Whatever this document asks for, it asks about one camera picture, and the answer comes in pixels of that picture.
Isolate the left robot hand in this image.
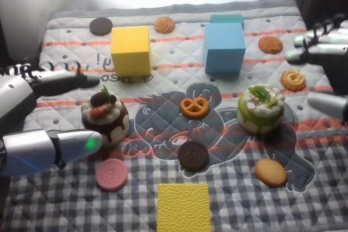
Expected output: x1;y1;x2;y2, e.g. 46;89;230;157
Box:
0;55;103;176

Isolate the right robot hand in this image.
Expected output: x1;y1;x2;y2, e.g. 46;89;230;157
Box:
284;13;348;124

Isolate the green toy cake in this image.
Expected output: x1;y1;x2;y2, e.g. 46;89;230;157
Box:
237;85;285;135

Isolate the chocolate toy cake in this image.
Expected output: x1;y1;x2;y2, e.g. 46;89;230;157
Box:
81;85;130;143

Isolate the light blue cube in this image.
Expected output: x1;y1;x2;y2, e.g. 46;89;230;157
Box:
203;22;247;75

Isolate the yellow cube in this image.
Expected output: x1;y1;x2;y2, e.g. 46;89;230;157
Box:
110;26;152;77

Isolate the yellow swirl cookie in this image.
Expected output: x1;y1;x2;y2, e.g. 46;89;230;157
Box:
279;69;306;91

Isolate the chocolate chip cookie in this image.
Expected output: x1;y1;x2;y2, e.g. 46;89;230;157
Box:
258;36;284;55

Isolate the pink sandwich cookie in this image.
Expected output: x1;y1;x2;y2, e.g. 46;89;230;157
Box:
95;158;129;192

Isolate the plain round biscuit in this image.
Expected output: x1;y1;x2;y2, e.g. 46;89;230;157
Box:
254;158;288;188

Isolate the dark brown round cookie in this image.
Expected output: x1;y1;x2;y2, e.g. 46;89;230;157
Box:
89;17;114;36

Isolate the orange pretzel cookie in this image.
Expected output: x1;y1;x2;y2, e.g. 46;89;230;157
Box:
179;97;210;120

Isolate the grey quilt with bear print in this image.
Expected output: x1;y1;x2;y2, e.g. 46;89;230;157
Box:
2;0;348;232

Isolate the black sandwich cookie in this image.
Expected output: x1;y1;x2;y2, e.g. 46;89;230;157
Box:
178;140;210;172

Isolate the orange swirl cookie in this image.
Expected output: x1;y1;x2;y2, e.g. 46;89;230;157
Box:
154;16;176;35

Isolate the yellow textured flat block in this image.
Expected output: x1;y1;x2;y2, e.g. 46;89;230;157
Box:
157;183;212;232

